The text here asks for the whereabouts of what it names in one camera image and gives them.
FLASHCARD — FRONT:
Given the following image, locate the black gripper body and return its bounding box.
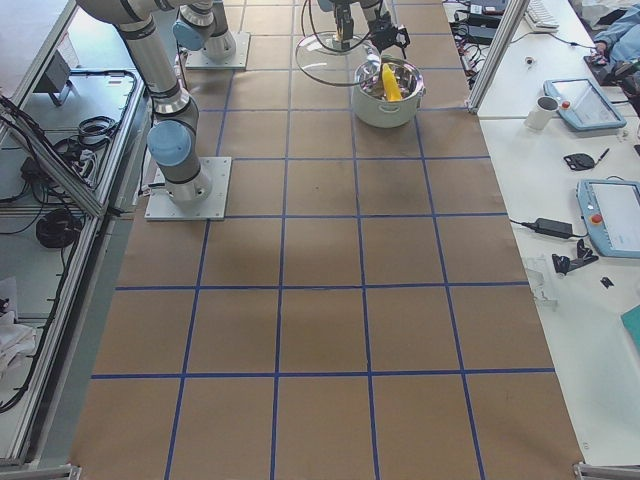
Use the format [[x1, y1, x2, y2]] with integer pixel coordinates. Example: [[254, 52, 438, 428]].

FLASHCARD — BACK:
[[368, 13, 411, 52], [333, 0, 354, 42]]

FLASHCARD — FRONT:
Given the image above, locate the glass pot lid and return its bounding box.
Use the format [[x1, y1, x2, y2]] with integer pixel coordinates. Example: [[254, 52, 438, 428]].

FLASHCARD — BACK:
[[295, 32, 382, 87]]

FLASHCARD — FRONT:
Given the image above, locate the yellow corn cob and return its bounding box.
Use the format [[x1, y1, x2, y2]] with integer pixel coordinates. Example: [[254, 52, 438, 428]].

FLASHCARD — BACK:
[[381, 63, 403, 102]]

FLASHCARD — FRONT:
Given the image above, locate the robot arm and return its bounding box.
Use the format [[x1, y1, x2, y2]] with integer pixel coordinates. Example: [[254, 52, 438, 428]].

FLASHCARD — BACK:
[[173, 1, 410, 59], [78, 1, 236, 204]]

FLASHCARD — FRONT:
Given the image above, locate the pale green cooking pot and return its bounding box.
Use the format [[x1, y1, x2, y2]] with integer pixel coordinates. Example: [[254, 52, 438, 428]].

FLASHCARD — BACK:
[[352, 55, 426, 128]]

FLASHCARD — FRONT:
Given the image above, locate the white keyboard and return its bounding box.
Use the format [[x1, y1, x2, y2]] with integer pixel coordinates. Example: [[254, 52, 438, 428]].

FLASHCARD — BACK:
[[524, 0, 559, 33]]

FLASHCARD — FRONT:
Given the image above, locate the white paper cup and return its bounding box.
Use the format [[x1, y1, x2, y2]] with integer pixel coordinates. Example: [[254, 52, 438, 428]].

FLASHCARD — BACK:
[[524, 95, 559, 131]]

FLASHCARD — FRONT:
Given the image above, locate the upper teach pendant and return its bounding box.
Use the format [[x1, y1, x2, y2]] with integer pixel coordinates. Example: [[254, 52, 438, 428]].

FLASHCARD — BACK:
[[543, 78, 626, 131]]

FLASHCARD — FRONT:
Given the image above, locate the teach pendant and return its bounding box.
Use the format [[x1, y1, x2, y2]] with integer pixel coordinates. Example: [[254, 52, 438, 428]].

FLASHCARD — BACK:
[[543, 78, 626, 131], [576, 179, 639, 259]]

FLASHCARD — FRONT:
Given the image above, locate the person in blue jacket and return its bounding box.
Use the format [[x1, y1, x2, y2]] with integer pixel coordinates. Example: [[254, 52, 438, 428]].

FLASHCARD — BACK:
[[593, 4, 639, 96]]

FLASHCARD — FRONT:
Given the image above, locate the black pen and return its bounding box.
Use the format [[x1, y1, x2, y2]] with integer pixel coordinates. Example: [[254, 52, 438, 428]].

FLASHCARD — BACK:
[[595, 148, 610, 165]]

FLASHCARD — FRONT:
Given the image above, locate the black power adapter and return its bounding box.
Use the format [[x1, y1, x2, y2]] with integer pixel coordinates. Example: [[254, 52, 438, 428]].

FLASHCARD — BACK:
[[534, 218, 574, 239]]

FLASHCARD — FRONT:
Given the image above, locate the lower teach pendant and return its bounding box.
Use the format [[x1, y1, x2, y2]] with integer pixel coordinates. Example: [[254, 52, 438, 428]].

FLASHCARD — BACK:
[[576, 179, 639, 259]]

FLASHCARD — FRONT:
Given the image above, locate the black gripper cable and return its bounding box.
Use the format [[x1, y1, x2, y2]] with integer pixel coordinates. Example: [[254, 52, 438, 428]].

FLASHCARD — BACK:
[[300, 0, 374, 54]]

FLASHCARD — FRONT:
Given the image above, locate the aluminium frame post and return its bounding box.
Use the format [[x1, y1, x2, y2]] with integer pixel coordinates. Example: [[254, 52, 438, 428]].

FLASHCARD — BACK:
[[467, 0, 529, 114]]

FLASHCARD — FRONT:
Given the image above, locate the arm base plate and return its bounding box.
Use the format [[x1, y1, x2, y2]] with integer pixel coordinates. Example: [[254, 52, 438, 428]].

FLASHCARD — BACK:
[[145, 157, 232, 221], [186, 30, 250, 70]]

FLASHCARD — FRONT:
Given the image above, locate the black camera bracket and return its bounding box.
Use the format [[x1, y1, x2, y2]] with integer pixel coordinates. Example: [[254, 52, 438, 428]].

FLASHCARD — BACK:
[[551, 238, 599, 276]]

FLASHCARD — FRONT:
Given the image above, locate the coiled black cable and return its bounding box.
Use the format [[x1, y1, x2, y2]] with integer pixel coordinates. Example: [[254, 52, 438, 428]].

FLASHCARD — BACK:
[[35, 208, 84, 249]]

